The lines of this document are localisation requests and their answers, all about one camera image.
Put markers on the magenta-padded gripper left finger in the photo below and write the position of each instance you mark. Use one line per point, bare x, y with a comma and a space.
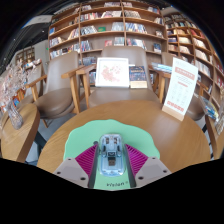
85, 160

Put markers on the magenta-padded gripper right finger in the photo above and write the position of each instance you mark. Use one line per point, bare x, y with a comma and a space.
137, 160

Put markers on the transparent blue computer mouse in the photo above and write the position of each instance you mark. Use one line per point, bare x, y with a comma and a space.
111, 156

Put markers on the green blob-shaped mouse pad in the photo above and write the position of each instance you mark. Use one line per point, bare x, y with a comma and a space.
83, 136

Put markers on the round wooden side table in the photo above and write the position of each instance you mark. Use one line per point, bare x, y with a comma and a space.
216, 146
18, 140

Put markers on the dark blue standing book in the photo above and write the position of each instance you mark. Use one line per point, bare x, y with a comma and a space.
137, 76

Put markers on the white sign on wooden base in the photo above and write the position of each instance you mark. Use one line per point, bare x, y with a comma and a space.
181, 86

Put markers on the stack of colourful books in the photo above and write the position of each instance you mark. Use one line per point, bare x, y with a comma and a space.
210, 108

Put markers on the white framed floral picture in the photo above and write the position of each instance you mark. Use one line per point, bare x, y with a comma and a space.
112, 72

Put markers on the stack of teal books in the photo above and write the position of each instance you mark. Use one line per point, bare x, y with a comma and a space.
162, 67

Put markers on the small distant bookshelf unit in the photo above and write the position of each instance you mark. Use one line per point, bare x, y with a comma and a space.
26, 55

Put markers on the curved wooden bookshelf unit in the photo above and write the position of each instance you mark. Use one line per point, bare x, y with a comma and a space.
196, 43

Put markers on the wide wooden bookshelf unit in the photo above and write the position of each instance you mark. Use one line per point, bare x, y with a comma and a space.
106, 26

